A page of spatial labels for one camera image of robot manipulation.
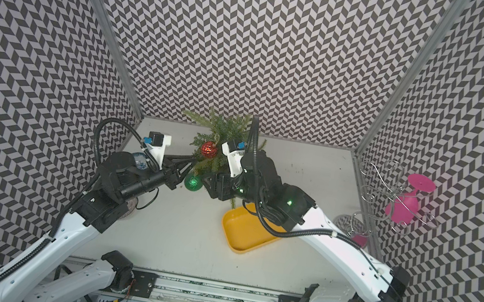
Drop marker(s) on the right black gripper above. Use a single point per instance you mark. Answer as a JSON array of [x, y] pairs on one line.
[[221, 182]]

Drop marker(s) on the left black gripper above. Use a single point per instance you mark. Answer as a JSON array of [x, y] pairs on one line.
[[171, 168]]

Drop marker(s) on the green glitter ball ornament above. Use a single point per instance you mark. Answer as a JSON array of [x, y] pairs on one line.
[[193, 182]]

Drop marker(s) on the red ball ornament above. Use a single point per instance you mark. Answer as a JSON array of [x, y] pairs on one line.
[[209, 150]]

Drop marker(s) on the small green christmas tree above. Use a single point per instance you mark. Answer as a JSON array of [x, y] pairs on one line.
[[218, 153]]

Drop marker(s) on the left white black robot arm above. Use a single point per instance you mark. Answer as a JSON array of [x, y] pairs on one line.
[[101, 203]]

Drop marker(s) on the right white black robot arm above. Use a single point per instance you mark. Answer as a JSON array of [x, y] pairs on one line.
[[287, 211]]

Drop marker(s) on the blue patterned small bowl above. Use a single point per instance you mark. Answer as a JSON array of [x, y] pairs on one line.
[[141, 161]]

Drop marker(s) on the yellow plastic tray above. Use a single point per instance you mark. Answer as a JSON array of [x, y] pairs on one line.
[[243, 230]]

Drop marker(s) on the clear glass dish left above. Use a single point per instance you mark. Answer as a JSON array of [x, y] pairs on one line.
[[131, 206]]

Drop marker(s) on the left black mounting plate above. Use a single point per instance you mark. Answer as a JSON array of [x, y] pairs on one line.
[[142, 284]]

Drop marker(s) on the pink plastic wine glass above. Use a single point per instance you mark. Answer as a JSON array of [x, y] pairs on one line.
[[405, 207]]

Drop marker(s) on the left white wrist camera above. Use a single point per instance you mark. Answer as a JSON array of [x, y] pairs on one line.
[[155, 145]]

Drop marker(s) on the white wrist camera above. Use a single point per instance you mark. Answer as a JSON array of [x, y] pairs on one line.
[[155, 145], [234, 152]]

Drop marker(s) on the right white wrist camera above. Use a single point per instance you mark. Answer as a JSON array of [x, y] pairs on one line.
[[234, 152]]

